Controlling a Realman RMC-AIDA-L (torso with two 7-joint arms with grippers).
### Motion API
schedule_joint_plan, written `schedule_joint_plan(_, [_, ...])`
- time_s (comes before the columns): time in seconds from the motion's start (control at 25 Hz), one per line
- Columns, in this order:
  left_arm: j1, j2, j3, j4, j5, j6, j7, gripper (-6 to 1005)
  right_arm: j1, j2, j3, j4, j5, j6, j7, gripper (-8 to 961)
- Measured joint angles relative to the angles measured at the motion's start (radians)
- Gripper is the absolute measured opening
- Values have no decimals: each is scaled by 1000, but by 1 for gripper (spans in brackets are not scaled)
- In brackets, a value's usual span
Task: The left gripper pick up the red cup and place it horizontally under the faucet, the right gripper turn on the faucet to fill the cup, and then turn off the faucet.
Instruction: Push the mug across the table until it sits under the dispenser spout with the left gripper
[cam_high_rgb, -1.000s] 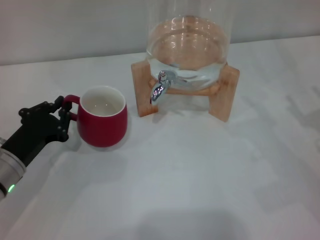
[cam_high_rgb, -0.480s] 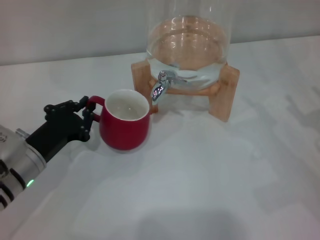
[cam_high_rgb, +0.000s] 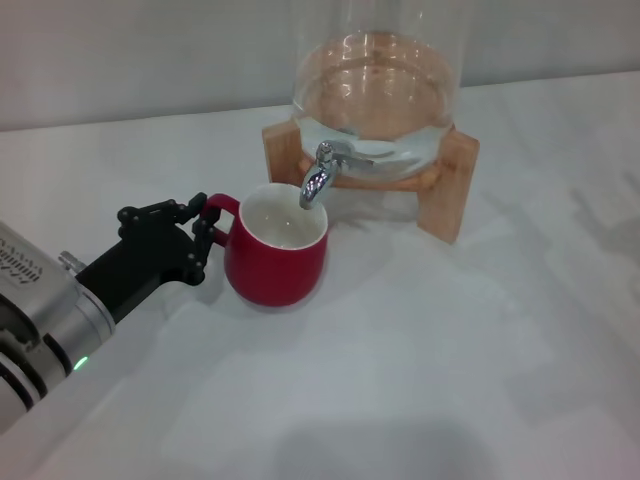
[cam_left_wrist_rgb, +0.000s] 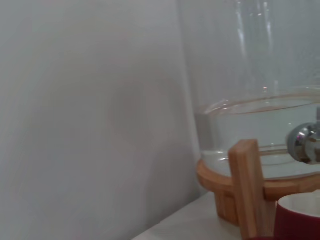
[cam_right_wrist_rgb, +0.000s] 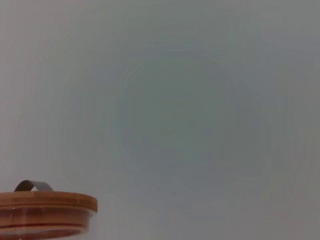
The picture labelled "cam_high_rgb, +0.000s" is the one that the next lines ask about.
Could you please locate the chrome faucet tap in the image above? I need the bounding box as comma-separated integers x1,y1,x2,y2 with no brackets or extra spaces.
298,141,376,211

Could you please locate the wooden dispenser stand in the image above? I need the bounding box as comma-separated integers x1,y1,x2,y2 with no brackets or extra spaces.
261,117,481,247

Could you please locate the glass water dispenser jar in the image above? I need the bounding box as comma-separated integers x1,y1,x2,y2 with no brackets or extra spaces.
292,0,464,179

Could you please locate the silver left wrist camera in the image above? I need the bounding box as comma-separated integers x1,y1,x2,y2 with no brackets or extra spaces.
0,220,84,331

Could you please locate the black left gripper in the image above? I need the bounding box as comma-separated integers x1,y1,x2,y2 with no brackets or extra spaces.
74,192,222,324

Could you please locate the red ceramic cup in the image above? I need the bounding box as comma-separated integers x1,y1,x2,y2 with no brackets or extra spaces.
202,182,330,307

